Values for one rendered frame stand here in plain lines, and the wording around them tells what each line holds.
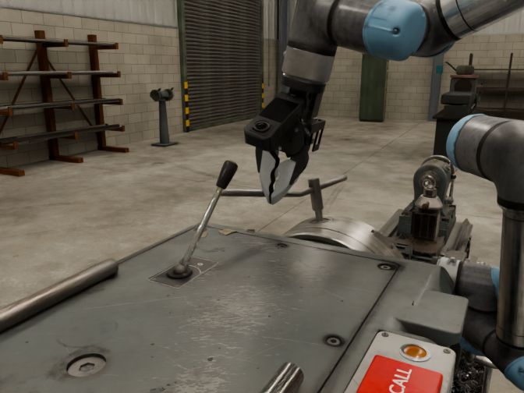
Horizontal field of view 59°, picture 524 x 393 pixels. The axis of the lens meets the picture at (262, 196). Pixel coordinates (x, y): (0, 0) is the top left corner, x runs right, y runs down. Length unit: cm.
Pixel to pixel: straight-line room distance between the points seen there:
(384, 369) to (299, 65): 44
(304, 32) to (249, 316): 41
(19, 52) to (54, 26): 85
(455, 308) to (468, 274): 48
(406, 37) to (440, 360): 39
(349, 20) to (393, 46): 7
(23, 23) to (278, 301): 822
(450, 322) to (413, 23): 36
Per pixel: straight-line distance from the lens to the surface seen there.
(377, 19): 64
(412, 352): 49
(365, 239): 86
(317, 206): 89
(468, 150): 95
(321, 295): 58
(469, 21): 73
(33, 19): 876
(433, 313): 57
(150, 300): 58
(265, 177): 77
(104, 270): 64
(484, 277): 107
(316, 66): 71
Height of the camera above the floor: 152
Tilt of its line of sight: 16 degrees down
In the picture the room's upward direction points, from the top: straight up
